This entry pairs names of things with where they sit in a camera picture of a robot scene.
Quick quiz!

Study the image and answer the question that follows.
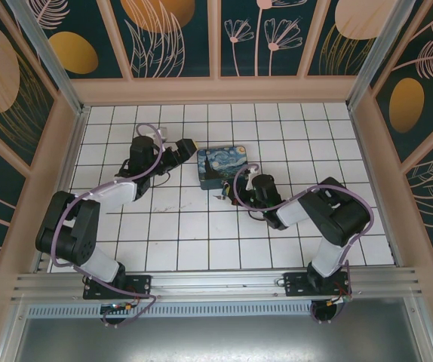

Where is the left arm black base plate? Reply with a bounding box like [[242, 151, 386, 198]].
[[83, 274, 153, 301]]

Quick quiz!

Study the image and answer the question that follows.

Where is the small circuit board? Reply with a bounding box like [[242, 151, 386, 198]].
[[100, 302, 134, 314]]

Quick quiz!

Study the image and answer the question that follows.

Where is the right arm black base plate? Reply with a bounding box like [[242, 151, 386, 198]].
[[283, 271, 354, 299]]

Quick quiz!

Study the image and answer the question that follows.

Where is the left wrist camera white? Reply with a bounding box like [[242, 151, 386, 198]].
[[146, 127, 169, 143]]

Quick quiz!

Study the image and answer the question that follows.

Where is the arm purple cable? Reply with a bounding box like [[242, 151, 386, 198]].
[[233, 162, 376, 326], [50, 123, 164, 327]]

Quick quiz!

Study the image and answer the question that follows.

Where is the grey metal sheet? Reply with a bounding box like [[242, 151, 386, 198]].
[[0, 296, 433, 362]]

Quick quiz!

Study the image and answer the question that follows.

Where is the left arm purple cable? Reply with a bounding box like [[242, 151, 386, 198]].
[[50, 123, 164, 327]]

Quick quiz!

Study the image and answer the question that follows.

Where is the slotted grey cable duct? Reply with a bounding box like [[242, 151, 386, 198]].
[[25, 303, 416, 318]]

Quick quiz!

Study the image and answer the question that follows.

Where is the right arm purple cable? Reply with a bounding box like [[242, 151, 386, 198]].
[[233, 162, 376, 326]]

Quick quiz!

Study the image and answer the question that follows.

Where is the aluminium profile rail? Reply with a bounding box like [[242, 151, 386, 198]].
[[10, 266, 424, 304]]

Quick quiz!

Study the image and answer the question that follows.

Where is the aluminium corner post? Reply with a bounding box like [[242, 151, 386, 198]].
[[5, 0, 91, 117], [345, 0, 410, 111]]

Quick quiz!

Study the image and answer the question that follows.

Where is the starry night tin box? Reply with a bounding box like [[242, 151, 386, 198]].
[[196, 145, 249, 191]]

